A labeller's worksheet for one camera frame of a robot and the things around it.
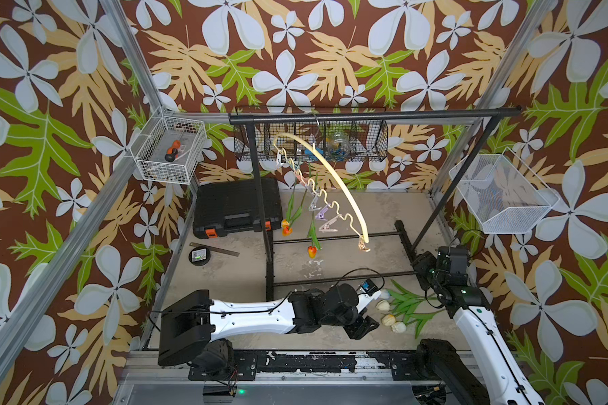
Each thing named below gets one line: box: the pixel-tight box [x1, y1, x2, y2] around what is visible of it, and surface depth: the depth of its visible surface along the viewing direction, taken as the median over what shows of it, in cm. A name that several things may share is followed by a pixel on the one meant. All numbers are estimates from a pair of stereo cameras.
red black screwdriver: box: [163, 140, 182, 163], surface depth 82 cm
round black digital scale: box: [188, 246, 212, 267], surface depth 98 cm
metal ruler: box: [189, 242, 240, 257], surface depth 101 cm
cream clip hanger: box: [272, 132, 371, 253], surface depth 63 cm
